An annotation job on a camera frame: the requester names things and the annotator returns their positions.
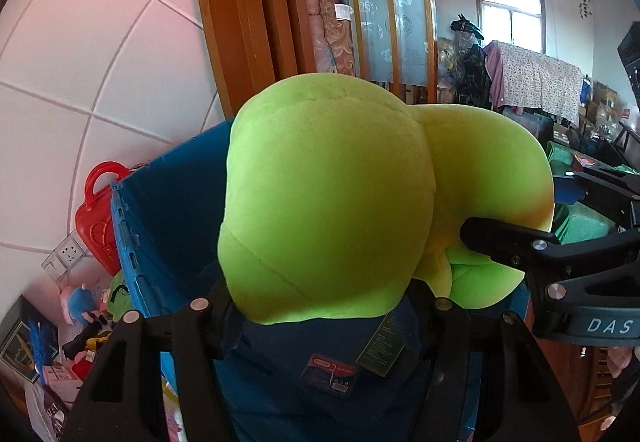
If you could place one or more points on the black yellow plush toy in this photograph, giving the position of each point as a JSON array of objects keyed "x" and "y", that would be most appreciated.
[{"x": 87, "y": 342}]

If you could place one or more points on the frosted glass partition door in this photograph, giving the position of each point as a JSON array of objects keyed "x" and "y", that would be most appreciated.
[{"x": 380, "y": 12}]

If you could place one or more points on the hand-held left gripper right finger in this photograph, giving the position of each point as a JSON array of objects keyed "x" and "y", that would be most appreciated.
[{"x": 452, "y": 337}]

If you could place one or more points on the curved wooden wall trim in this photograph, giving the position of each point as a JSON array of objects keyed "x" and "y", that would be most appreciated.
[{"x": 250, "y": 22}]

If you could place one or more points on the floral cloth on rack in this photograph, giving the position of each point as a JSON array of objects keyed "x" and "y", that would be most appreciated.
[{"x": 540, "y": 77}]

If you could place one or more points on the pink rolled fabric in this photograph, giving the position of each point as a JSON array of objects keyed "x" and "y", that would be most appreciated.
[{"x": 315, "y": 37}]

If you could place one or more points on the pink and blue plush toy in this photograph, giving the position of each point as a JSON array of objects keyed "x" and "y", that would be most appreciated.
[{"x": 80, "y": 304}]

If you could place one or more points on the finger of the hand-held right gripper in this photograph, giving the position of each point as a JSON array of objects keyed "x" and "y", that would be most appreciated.
[
  {"x": 567, "y": 189},
  {"x": 505, "y": 239}
]

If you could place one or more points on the white wall socket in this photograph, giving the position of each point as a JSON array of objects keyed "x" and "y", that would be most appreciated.
[{"x": 69, "y": 252}]

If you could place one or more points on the dark gift box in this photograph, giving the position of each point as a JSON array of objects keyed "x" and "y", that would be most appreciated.
[{"x": 20, "y": 357}]

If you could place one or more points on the window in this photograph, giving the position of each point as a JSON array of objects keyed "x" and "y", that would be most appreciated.
[{"x": 510, "y": 17}]

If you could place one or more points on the patterned rolled rug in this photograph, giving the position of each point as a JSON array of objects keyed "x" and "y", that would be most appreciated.
[{"x": 342, "y": 42}]

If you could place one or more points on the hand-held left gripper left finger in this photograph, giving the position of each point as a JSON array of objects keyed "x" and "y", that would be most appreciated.
[{"x": 200, "y": 327}]

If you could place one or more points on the blue feather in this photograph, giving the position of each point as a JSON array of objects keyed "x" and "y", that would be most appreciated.
[{"x": 42, "y": 342}]

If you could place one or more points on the red plastic carry case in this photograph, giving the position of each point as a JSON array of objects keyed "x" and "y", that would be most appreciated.
[{"x": 97, "y": 232}]

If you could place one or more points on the stack of cardboard boxes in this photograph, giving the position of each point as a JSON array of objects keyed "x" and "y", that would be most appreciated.
[{"x": 607, "y": 105}]

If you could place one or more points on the lime green plush toy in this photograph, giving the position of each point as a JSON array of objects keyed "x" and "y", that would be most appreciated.
[{"x": 325, "y": 197}]

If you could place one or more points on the white wall switch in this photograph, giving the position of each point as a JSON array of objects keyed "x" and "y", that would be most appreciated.
[{"x": 51, "y": 268}]

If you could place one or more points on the blue plastic crate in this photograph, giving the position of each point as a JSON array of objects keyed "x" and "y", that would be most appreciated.
[{"x": 170, "y": 222}]

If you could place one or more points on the pile of dark bags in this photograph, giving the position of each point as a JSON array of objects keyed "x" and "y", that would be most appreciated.
[{"x": 465, "y": 67}]

